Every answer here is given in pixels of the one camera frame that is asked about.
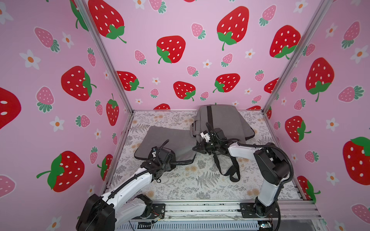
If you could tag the aluminium frame rail front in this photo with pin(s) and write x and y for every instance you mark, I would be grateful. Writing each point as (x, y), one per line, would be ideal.
(226, 216)

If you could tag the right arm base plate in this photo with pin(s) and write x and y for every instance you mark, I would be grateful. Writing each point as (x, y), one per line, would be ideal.
(252, 210)

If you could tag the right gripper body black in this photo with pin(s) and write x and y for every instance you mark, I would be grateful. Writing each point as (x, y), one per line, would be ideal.
(204, 146)

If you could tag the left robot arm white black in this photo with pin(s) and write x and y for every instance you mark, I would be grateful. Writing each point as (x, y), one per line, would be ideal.
(110, 210)

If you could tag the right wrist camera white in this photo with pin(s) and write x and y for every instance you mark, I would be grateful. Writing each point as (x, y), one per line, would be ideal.
(205, 135)

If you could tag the aluminium post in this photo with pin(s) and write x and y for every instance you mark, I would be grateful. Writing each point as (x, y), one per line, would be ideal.
(313, 25)
(87, 17)

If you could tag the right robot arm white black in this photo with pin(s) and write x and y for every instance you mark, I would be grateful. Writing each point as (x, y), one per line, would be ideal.
(273, 163)

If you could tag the left rear aluminium post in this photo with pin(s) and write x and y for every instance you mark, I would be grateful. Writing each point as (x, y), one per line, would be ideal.
(87, 17)

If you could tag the grey zippered laptop sleeve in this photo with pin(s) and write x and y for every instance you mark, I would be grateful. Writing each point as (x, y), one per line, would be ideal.
(180, 142)

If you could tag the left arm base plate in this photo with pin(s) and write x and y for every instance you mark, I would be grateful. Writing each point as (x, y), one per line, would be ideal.
(156, 211)

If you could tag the right rear aluminium post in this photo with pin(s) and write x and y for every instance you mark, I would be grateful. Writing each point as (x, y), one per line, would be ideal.
(313, 25)

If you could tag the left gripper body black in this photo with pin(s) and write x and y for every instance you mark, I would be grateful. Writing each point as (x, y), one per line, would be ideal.
(165, 168)

